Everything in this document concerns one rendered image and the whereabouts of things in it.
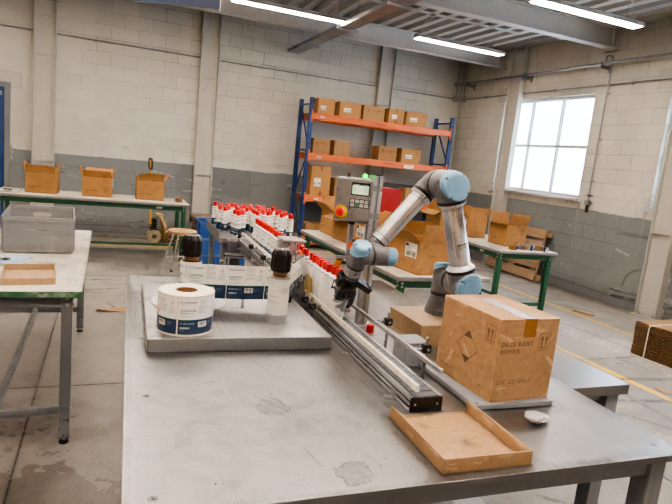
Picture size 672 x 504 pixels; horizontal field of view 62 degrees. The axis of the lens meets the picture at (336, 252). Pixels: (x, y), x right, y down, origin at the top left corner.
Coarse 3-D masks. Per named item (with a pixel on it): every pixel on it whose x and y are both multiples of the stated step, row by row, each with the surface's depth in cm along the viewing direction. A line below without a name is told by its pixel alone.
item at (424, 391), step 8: (344, 320) 238; (352, 336) 218; (368, 336) 220; (360, 344) 209; (376, 344) 211; (368, 352) 201; (384, 352) 203; (376, 360) 194; (392, 360) 196; (384, 368) 187; (400, 368) 189; (392, 376) 181; (416, 376) 183; (400, 384) 176; (424, 384) 177; (416, 392) 170; (424, 392) 171; (432, 392) 171
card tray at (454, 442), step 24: (408, 432) 151; (432, 432) 155; (456, 432) 157; (480, 432) 158; (504, 432) 154; (432, 456) 139; (456, 456) 143; (480, 456) 138; (504, 456) 140; (528, 456) 143
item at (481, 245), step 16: (480, 240) 667; (496, 256) 602; (512, 256) 606; (528, 256) 614; (544, 256) 622; (496, 272) 601; (544, 272) 628; (496, 288) 605; (544, 288) 630; (528, 304) 627
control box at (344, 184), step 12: (348, 180) 244; (360, 180) 242; (372, 180) 242; (336, 192) 246; (348, 192) 244; (336, 204) 247; (348, 204) 245; (336, 216) 247; (348, 216) 246; (360, 216) 244
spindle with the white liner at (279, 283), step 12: (276, 252) 220; (288, 252) 221; (276, 264) 220; (288, 264) 221; (276, 276) 222; (288, 276) 225; (276, 288) 221; (288, 288) 224; (276, 300) 222; (276, 312) 222
